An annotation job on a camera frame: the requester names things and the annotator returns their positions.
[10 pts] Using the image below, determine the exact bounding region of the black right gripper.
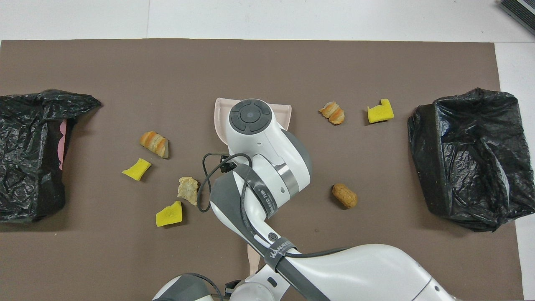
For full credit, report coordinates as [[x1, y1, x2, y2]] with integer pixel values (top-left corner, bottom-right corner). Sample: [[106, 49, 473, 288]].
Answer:
[[218, 156, 237, 174]]

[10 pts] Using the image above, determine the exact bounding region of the pale croissant piece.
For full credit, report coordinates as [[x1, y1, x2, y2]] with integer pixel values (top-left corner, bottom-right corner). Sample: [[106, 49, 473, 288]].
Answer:
[[177, 176, 199, 206]]

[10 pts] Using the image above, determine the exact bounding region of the beige plastic dustpan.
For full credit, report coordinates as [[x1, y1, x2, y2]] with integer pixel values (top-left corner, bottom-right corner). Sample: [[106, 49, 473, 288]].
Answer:
[[214, 97, 292, 145]]

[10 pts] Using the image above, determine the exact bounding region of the orange striped croissant piece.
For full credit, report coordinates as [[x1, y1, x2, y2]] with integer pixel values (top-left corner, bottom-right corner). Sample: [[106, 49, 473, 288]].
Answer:
[[140, 131, 170, 160]]

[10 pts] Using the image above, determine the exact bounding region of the small yellow sponge piece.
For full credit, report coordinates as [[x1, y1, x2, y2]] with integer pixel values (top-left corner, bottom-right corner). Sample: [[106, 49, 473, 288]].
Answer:
[[122, 158, 152, 182]]

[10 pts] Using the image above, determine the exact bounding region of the beige handled black brush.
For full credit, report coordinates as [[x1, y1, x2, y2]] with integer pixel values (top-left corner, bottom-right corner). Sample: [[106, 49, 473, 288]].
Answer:
[[247, 244, 262, 275]]

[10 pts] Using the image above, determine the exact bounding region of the brown bread roll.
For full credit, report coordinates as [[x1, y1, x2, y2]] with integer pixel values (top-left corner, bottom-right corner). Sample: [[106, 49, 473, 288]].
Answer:
[[332, 183, 358, 209]]

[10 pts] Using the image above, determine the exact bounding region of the notched yellow sponge piece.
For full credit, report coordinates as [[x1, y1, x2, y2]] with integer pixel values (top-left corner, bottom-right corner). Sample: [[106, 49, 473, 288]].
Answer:
[[367, 98, 395, 124]]

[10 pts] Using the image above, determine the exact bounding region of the pink plastic bin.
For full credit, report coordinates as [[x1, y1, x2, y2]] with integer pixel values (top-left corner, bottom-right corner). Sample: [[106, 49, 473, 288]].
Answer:
[[59, 120, 68, 171]]

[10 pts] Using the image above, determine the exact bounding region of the black trash bag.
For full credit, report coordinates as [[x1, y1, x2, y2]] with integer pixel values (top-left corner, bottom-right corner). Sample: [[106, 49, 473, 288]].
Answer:
[[0, 89, 102, 223], [408, 87, 535, 232]]

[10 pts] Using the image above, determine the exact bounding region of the brown table mat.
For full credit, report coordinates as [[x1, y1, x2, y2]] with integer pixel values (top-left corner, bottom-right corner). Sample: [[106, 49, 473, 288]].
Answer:
[[0, 39, 524, 301]]

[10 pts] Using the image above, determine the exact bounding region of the black ribbed device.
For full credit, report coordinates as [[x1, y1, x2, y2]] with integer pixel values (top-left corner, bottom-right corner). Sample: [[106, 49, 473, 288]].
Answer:
[[498, 0, 535, 36]]

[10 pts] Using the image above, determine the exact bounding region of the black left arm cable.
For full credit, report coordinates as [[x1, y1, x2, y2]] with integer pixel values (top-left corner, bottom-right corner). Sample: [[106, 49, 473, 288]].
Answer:
[[180, 273, 241, 301]]

